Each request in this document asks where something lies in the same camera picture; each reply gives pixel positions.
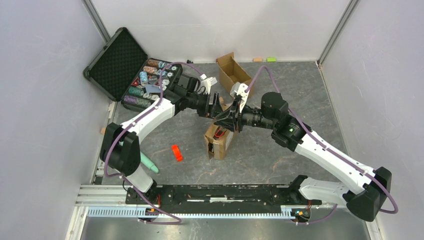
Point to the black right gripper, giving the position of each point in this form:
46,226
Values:
224,119

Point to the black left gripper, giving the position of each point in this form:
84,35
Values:
212,110

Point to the brown cardboard box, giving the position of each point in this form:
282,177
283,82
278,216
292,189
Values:
218,148

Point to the red black utility knife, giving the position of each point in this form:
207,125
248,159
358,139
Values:
219,132

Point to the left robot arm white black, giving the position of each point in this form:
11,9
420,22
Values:
120,147

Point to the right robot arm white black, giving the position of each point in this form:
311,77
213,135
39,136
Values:
365,191

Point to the open empty cardboard box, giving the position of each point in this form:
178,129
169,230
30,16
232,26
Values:
230,72

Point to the orange curved plastic piece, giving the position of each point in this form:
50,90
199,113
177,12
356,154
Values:
177,153

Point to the mint green marker pen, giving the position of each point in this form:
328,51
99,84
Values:
148,163

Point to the black poker chip case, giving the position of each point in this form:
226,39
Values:
125,73

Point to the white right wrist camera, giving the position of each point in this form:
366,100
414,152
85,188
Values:
241,91

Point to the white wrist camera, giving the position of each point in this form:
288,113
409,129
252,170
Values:
241,91
205,84

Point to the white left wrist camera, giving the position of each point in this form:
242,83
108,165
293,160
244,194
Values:
205,84

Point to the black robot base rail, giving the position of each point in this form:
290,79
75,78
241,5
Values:
226,198

